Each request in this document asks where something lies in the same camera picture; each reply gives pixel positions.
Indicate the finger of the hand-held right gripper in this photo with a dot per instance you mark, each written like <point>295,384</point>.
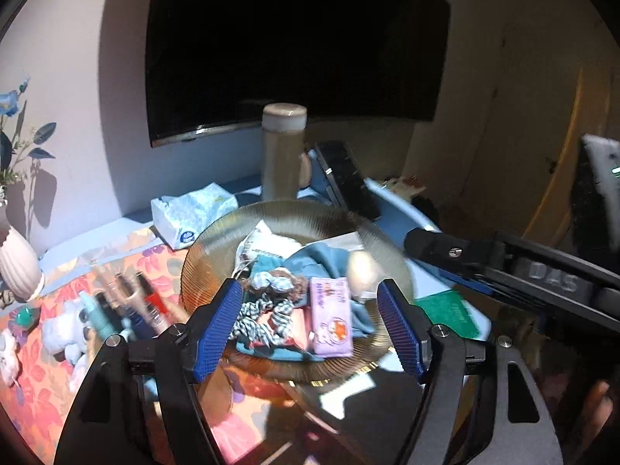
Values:
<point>436,247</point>

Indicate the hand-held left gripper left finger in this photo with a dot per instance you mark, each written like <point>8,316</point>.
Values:
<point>218,329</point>

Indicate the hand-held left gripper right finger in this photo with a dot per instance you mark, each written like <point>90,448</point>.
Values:
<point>399,332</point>

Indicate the black white striped scrunchie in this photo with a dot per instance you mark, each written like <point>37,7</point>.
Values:
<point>261,322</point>

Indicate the purple tissue packet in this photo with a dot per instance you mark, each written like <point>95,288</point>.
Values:
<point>332,315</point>

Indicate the orange tissue packet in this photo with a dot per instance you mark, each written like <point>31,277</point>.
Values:
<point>300,327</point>

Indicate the teal cloth pouch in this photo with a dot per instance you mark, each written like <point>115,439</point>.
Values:
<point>329,261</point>

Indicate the amber ribbed glass plate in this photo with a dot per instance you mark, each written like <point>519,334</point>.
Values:
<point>315,218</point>

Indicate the blue soft tissue pack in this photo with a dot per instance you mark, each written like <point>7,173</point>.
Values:
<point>191,213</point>

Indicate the person's right hand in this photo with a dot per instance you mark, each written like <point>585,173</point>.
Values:
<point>598,407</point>

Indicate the green card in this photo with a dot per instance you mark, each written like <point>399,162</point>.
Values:
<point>448,312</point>

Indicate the beige round sponge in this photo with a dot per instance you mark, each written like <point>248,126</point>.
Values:
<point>363,271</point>

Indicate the black cosmetic tube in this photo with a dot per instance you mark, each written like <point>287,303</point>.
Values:
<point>135,300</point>

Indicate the black flat device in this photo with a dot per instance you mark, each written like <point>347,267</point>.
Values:
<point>346,179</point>

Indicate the teal cosmetic tube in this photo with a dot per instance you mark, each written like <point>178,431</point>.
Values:
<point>99,317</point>

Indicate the grey blue plush toy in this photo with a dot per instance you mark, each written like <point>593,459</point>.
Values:
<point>68,329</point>

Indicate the beige thermos bottle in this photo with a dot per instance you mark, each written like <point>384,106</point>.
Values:
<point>283,155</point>

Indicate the orange floral table mat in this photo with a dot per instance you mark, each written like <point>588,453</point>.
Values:
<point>43,397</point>

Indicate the small green item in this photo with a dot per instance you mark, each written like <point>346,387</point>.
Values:
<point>25,317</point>

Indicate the white ribbed vase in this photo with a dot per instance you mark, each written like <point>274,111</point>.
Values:
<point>19,261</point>

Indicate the white fluffy cotton item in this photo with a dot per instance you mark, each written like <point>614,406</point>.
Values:
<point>8,358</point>

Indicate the black television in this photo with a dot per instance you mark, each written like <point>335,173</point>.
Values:
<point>290,43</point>

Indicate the blue and white artificial flowers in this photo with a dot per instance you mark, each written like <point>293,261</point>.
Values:
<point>14,106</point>

